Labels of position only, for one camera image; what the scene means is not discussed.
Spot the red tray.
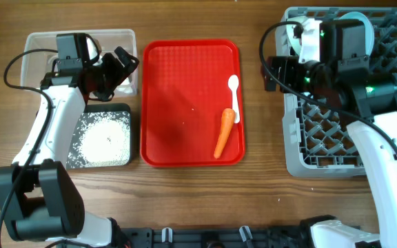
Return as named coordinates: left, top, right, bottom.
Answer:
left=140, top=39, right=245, bottom=167

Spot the white plastic spoon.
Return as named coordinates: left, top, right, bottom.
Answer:
left=227, top=74, right=241, bottom=123

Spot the light blue plate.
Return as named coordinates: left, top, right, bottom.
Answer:
left=340, top=12, right=375, bottom=55

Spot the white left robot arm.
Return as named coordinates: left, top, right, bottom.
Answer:
left=0, top=48, right=139, bottom=247

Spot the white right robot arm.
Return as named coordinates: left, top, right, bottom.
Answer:
left=279, top=54, right=397, bottom=247

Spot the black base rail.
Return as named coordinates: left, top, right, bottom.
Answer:
left=122, top=226, right=314, bottom=248

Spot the black tray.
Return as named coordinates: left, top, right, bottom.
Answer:
left=65, top=103, right=133, bottom=169

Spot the clear plastic bin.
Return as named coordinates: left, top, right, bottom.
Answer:
left=20, top=29, right=139, bottom=97

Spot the green bowl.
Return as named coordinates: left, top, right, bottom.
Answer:
left=286, top=16, right=308, bottom=56

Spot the grey dishwasher rack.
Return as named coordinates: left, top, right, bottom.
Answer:
left=282, top=7, right=397, bottom=178

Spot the pile of white rice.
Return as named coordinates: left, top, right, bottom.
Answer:
left=67, top=112, right=132, bottom=168

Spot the white tissue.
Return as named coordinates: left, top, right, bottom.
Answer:
left=116, top=79, right=134, bottom=94

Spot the orange carrot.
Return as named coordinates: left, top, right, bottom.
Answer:
left=214, top=108, right=236, bottom=159

